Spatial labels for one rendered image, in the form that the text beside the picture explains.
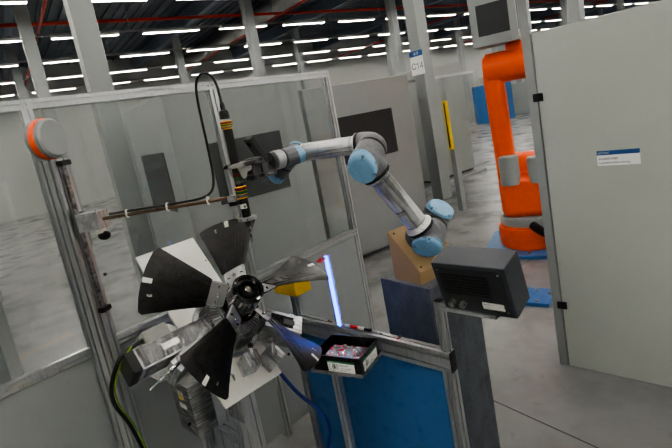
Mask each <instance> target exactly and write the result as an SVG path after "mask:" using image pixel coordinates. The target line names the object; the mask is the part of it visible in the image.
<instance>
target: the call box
mask: <svg viewBox="0 0 672 448"><path fill-rule="evenodd" d="M309 290H311V284H310V281H305V282H298V283H292V284H286V285H281V286H277V288H275V293H278V294H283V295H288V296H293V297H298V296H299V295H301V294H303V293H305V292H307V291H309Z"/></svg>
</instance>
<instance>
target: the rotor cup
mask: <svg viewBox="0 0 672 448"><path fill-rule="evenodd" d="M247 286H249V287H250V288H251V291H250V292H247V291H246V290H245V288H246V287H247ZM230 287H231V289H230V288H229V289H230V291H229V289H228V290H227V294H226V298H225V301H224V305H223V307H219V309H220V312H221V314H222V315H223V316H224V317H225V316H226V314H227V312H228V310H229V307H230V305H231V304H232V305H234V307H235V309H236V310H237V312H238V314H239V316H240V317H241V323H240V324H243V323H247V322H249V321H250V320H252V319H253V317H254V316H255V315H256V312H255V311H253V310H254V309H256V308H258V303H259V302H260V300H261V299H262V298H263V295H264V287H263V285H262V283H261V282H260V280H258V279H257V278H256V277H254V276H252V275H240V276H238V277H237V278H235V279H234V281H233V282H232V284H231V286H230ZM240 303H243V304H242V306H241V307H240V308H239V305H240Z"/></svg>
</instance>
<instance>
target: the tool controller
mask: <svg viewBox="0 0 672 448"><path fill-rule="evenodd" d="M431 265H432V268H433V271H434V274H435V277H436V279H437V282H438V285H439V288H440V291H441V294H442V297H443V300H444V302H445V305H446V307H450V308H456V309H462V310H468V311H474V312H480V313H486V314H492V315H498V316H504V317H510V318H516V319H517V318H519V316H520V314H521V312H522V311H523V309H524V307H525V305H526V304H527V302H528V300H529V299H530V296H529V292H528V288H527V285H526V281H525V277H524V274H523V270H522V266H521V263H520V259H519V255H518V252H517V250H514V249H498V248H482V247H467V246H451V245H446V246H444V247H443V249H442V250H441V251H440V252H439V253H438V255H437V256H436V257H435V258H434V259H433V261H432V262H431Z"/></svg>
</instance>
